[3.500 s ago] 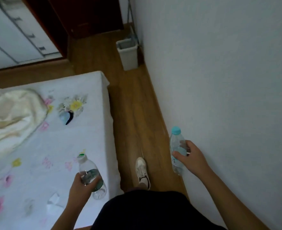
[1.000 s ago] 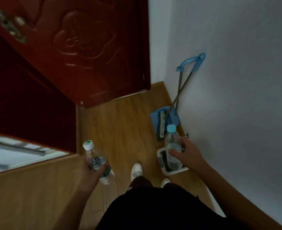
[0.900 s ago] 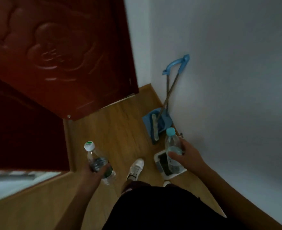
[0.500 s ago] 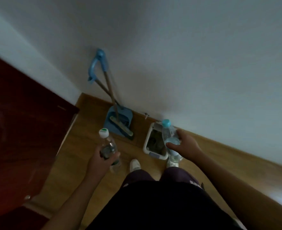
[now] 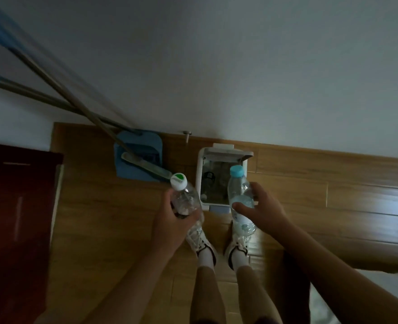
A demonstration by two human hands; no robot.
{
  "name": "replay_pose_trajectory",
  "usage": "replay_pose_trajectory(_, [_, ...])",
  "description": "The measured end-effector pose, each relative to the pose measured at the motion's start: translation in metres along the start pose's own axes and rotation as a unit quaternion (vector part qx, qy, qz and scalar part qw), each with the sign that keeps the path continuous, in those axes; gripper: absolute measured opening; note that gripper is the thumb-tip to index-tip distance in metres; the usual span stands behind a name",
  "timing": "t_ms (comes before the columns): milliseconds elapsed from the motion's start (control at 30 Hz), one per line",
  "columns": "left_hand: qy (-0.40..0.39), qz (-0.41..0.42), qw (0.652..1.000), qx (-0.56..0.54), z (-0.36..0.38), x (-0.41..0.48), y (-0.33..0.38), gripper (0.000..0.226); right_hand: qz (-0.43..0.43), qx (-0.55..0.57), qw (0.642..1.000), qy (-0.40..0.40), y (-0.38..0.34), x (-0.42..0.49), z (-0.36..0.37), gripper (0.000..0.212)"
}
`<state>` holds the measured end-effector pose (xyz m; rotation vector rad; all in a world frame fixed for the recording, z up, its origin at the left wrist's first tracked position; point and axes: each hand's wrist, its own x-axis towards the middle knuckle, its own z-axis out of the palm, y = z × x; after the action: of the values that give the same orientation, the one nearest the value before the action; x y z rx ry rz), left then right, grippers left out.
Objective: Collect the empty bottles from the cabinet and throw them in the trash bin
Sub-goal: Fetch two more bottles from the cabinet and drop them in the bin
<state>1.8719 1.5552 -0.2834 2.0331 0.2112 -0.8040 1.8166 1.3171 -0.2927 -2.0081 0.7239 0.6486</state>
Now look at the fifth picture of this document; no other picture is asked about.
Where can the person's left hand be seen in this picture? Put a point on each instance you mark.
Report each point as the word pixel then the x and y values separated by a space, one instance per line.
pixel 166 229

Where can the person's right hand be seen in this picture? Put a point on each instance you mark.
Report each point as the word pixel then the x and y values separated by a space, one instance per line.
pixel 269 215

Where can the person's right thumb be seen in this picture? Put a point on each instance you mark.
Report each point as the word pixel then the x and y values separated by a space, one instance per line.
pixel 242 208

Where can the person's left thumb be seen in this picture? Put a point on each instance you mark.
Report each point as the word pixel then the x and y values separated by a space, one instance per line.
pixel 192 222

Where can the clear bottle with blue cap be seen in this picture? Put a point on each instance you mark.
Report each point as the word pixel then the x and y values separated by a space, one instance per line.
pixel 237 188

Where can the clear bottle with white cap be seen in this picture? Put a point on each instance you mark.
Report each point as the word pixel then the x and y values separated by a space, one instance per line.
pixel 183 195

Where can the person's right forearm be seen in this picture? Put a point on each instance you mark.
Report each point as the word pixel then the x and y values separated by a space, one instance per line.
pixel 330 276

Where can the person's left forearm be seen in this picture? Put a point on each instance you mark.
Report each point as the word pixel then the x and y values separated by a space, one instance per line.
pixel 134 286

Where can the person's left white sneaker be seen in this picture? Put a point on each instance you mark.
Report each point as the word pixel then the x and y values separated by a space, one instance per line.
pixel 204 248

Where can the person's white sneaker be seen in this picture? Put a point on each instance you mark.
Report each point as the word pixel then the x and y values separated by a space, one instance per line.
pixel 204 248
pixel 237 248

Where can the person's right white sneaker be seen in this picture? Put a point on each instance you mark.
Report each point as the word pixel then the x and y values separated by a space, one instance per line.
pixel 237 248

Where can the black trash item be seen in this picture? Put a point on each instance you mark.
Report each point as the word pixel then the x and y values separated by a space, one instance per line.
pixel 208 178

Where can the white trash bin with lid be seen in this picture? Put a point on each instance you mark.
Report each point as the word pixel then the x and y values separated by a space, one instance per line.
pixel 215 155

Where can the person's left leg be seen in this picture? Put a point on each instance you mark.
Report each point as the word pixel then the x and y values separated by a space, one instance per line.
pixel 207 293

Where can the person's leg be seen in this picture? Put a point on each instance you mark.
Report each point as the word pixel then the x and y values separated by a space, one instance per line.
pixel 253 293
pixel 207 293

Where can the person's right leg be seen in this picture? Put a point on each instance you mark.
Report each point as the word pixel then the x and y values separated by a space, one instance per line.
pixel 253 293

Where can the metal door stopper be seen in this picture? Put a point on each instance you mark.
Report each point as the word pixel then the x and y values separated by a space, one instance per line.
pixel 186 133

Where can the white bed sheet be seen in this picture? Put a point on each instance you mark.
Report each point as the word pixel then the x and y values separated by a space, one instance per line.
pixel 388 283

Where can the dark red wooden cabinet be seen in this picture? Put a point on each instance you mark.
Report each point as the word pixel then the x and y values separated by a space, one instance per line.
pixel 13 226

